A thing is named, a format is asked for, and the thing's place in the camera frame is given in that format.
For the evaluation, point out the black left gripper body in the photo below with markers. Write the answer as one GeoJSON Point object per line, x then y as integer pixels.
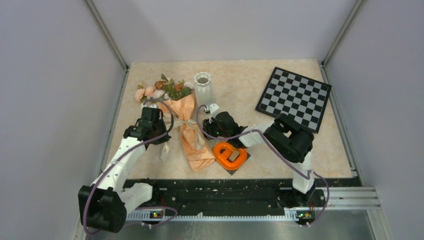
{"type": "Point", "coordinates": [160, 127]}

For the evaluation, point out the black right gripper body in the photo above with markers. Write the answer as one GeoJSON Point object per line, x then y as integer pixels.
{"type": "Point", "coordinates": [214, 129]}

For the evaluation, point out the orange paper flower bouquet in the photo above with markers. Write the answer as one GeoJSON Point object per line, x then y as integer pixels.
{"type": "Point", "coordinates": [177, 100]}

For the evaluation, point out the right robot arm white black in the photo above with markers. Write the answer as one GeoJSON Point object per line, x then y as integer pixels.
{"type": "Point", "coordinates": [288, 139]}

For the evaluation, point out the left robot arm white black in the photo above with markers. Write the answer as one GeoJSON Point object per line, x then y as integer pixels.
{"type": "Point", "coordinates": [105, 204]}

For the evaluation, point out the white ribbed vase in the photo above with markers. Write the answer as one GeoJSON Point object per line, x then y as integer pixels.
{"type": "Point", "coordinates": [203, 89]}

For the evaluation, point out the tan wooden block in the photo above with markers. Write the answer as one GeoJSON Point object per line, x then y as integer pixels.
{"type": "Point", "coordinates": [233, 156]}

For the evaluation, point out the black grey checkerboard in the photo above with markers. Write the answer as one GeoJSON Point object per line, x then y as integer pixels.
{"type": "Point", "coordinates": [300, 97]}

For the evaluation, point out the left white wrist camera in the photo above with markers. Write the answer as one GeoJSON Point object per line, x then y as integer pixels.
{"type": "Point", "coordinates": [153, 106]}

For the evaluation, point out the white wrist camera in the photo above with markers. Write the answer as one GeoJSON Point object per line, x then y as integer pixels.
{"type": "Point", "coordinates": [153, 106]}
{"type": "Point", "coordinates": [212, 110]}

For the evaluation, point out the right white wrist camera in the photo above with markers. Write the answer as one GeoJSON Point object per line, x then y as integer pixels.
{"type": "Point", "coordinates": [212, 110]}

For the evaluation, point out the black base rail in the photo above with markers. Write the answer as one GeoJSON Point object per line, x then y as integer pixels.
{"type": "Point", "coordinates": [229, 197]}

